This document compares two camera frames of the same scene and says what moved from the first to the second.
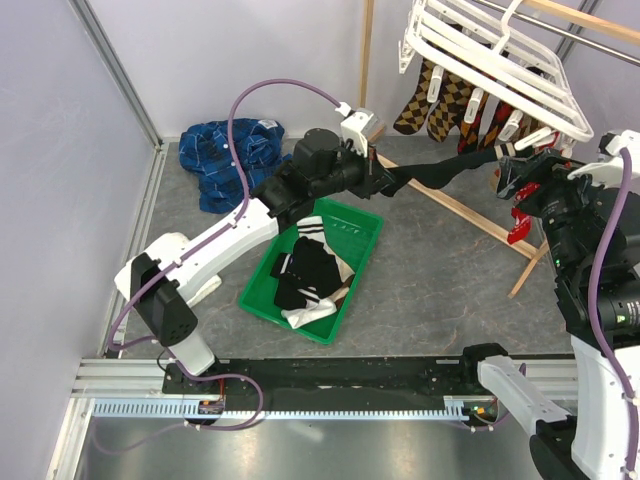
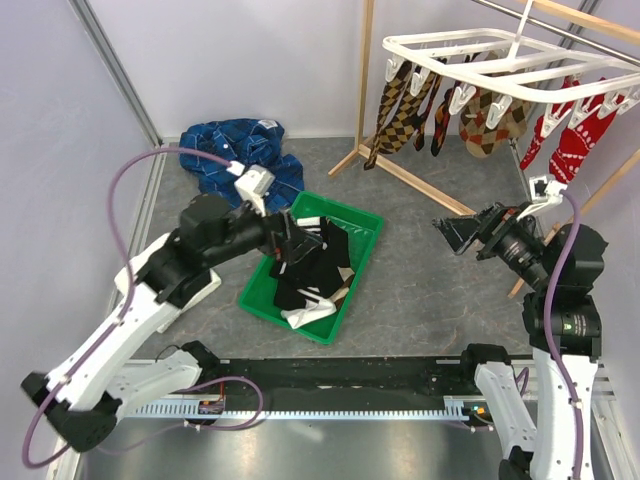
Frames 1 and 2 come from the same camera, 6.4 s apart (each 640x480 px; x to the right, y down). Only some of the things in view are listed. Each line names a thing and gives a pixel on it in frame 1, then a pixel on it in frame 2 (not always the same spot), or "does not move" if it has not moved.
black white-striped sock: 292,294 does not move
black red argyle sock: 503,113 → 419,136
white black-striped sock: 312,311 does not move
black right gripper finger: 510,180 → 458,232
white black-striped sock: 313,228 does not move
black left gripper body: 364,172 → 278,239
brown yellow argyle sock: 448,112 → 400,126
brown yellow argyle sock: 413,114 → 390,95
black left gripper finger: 387,173 → 301,237
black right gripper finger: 535,165 → 457,230
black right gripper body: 559,198 → 511,237
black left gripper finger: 389,187 → 296,249
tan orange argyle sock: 526,127 → 478,139
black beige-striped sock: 437,175 → 334,248
